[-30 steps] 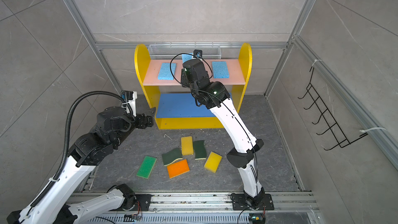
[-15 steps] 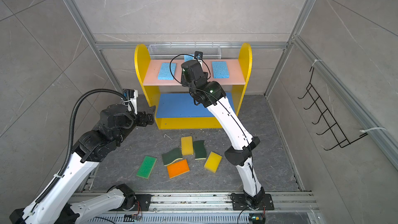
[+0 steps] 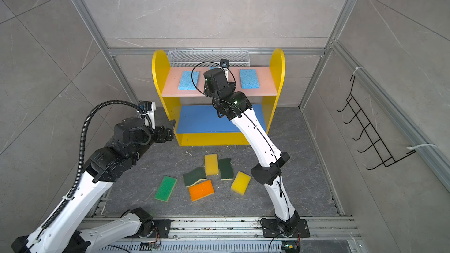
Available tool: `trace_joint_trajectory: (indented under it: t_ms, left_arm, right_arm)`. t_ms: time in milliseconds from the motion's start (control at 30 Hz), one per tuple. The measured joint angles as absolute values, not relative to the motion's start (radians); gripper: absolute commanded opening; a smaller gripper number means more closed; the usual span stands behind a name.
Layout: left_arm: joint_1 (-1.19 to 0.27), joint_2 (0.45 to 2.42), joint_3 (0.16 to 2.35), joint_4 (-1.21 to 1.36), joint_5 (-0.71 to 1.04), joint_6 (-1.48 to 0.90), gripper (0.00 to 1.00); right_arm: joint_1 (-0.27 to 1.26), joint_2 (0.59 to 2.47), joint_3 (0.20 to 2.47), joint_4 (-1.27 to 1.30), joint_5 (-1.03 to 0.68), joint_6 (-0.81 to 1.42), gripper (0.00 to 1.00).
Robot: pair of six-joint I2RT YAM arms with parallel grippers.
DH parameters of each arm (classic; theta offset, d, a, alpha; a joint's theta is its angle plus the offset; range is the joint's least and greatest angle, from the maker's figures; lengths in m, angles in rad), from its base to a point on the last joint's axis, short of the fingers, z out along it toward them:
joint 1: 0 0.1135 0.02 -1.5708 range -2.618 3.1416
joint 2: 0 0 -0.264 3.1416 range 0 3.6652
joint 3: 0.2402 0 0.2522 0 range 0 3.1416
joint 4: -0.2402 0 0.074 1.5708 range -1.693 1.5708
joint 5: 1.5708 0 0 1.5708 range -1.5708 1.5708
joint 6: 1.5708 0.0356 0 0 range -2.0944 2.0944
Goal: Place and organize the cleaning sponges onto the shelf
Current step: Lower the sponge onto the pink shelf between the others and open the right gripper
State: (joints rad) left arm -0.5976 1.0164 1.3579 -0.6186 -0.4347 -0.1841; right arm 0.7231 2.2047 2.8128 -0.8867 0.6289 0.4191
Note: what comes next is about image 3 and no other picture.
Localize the black wire hook rack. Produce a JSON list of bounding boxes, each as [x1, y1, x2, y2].
[[336, 76, 416, 171]]

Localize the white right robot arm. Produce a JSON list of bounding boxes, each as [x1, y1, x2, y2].
[[203, 59, 300, 237]]

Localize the yellow shelf unit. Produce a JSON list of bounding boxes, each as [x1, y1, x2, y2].
[[152, 49, 285, 146]]

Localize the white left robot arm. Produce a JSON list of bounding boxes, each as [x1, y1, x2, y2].
[[11, 118, 175, 253]]

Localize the yellow sponge right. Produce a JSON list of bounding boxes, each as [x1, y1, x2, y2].
[[231, 171, 251, 196]]

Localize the dark green sponge curved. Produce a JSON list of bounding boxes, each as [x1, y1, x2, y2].
[[183, 167, 206, 187]]

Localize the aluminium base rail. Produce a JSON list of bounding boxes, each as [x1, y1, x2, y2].
[[97, 216, 367, 253]]

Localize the yellow sponge centre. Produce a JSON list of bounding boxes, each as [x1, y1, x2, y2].
[[205, 154, 219, 176]]

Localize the orange sponge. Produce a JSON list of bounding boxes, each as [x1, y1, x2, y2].
[[188, 180, 215, 202]]

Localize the dark green sponge upright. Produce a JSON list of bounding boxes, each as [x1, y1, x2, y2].
[[218, 158, 234, 180]]

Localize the black corrugated cable conduit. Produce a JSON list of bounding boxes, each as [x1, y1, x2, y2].
[[38, 100, 148, 231]]

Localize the yellow sponge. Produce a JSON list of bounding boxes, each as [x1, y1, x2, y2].
[[205, 154, 219, 176], [231, 171, 251, 196]]

